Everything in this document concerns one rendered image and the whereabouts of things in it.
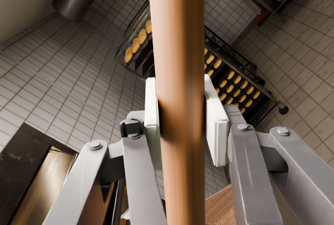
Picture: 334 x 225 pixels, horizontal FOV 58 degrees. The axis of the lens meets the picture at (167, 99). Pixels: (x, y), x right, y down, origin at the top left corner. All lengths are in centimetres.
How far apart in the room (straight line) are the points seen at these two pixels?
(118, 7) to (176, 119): 505
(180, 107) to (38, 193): 165
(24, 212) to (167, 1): 161
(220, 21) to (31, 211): 436
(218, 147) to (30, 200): 164
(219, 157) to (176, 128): 3
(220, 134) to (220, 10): 515
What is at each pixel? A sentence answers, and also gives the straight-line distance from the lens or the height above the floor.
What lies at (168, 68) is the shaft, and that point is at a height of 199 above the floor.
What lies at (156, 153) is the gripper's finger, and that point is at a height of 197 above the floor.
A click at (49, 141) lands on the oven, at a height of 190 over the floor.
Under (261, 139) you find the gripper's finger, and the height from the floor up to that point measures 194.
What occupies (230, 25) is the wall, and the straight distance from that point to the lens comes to 539.
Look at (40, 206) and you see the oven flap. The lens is 175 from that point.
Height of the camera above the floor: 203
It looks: 17 degrees down
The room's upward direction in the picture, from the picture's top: 56 degrees counter-clockwise
